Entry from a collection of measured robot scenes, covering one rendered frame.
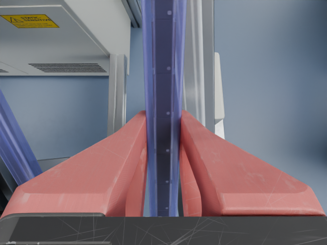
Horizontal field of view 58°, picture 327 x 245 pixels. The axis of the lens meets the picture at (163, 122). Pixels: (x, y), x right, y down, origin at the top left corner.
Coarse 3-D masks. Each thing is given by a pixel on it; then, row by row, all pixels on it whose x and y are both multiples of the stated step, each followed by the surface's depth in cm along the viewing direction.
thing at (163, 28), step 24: (144, 0) 9; (168, 0) 9; (144, 24) 9; (168, 24) 9; (144, 48) 10; (168, 48) 10; (144, 72) 10; (168, 72) 10; (168, 96) 11; (168, 120) 11; (168, 144) 12; (168, 168) 13; (168, 192) 14; (168, 216) 15
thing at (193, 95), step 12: (192, 0) 12; (192, 12) 12; (192, 24) 13; (192, 36) 13; (192, 48) 13; (192, 60) 14; (192, 72) 14; (192, 84) 15; (192, 96) 15; (204, 96) 15; (192, 108) 15; (204, 108) 16; (204, 120) 16
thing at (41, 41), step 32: (0, 0) 50; (32, 0) 50; (64, 0) 50; (96, 0) 66; (0, 32) 64; (32, 32) 64; (64, 32) 63; (96, 32) 67; (128, 32) 102; (0, 64) 91; (32, 64) 90; (64, 64) 89; (96, 64) 88; (128, 64) 102
